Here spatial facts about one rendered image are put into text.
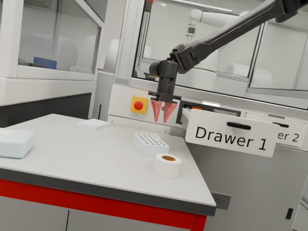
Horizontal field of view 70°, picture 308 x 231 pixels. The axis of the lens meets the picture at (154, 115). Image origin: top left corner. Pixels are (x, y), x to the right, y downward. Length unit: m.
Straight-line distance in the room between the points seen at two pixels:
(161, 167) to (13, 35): 0.70
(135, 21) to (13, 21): 0.48
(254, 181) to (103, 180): 0.88
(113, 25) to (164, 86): 3.68
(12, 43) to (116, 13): 3.54
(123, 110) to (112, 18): 3.44
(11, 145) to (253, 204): 1.09
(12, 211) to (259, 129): 0.71
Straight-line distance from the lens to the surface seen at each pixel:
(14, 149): 0.59
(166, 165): 0.56
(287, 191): 1.34
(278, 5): 0.88
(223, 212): 1.27
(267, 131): 0.80
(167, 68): 0.74
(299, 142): 1.26
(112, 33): 4.34
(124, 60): 1.05
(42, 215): 0.59
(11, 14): 0.98
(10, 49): 0.97
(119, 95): 1.05
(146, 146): 0.68
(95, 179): 0.51
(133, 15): 1.08
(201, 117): 0.72
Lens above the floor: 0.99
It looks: 8 degrees down
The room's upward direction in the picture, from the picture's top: 11 degrees clockwise
